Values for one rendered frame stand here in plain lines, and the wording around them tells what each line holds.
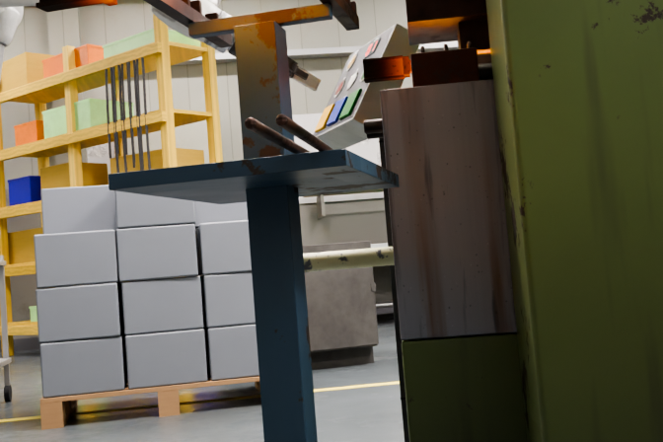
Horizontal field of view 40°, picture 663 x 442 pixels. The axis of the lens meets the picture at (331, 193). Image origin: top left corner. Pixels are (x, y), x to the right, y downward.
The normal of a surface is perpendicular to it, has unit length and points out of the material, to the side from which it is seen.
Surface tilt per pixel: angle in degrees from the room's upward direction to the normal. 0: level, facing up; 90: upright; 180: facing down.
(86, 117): 90
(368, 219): 90
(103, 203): 90
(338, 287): 90
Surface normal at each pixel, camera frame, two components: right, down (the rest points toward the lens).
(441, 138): -0.11, -0.07
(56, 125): -0.63, -0.01
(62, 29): 0.11, -0.08
